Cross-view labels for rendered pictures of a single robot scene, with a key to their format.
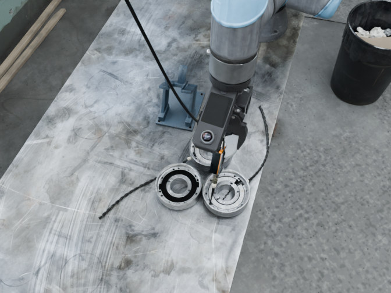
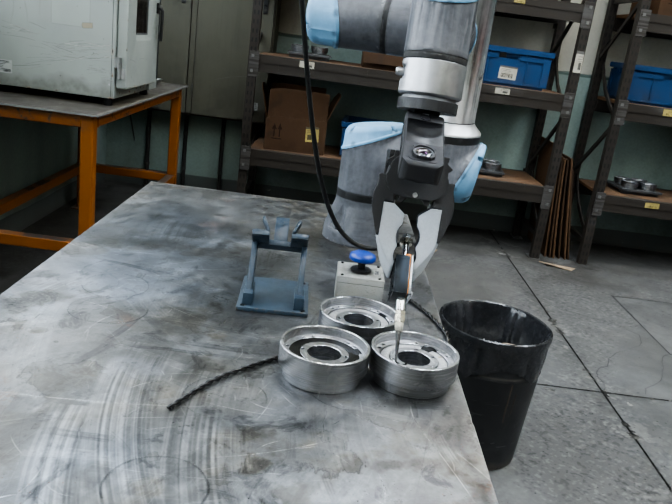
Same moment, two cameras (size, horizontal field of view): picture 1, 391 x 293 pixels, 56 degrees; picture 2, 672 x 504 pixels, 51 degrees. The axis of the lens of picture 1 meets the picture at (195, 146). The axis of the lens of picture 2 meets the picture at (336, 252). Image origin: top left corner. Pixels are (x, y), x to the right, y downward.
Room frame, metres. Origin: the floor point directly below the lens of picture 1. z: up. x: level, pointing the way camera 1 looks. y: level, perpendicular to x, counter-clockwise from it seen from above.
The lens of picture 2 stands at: (-0.32, 0.36, 1.19)
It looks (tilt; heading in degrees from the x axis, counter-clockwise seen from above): 17 degrees down; 336
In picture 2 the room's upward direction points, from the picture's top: 8 degrees clockwise
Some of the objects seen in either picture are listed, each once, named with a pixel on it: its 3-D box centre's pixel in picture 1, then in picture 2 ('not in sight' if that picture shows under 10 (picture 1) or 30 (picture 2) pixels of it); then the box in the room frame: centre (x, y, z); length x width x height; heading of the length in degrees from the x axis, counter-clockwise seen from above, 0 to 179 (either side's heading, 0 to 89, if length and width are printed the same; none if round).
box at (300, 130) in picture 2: not in sight; (298, 118); (3.87, -1.17, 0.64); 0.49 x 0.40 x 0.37; 72
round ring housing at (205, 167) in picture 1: (211, 150); (357, 325); (0.45, -0.04, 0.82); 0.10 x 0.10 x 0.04
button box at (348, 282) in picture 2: not in sight; (359, 282); (0.59, -0.10, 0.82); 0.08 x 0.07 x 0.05; 157
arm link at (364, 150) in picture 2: not in sight; (375, 156); (0.89, -0.25, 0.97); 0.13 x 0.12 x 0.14; 55
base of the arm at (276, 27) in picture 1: (264, 11); (363, 213); (0.90, -0.24, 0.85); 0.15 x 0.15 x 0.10
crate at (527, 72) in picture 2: not in sight; (501, 65); (3.42, -2.27, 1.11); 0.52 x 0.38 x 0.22; 67
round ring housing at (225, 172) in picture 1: (226, 193); (412, 364); (0.33, -0.06, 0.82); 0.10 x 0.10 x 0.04
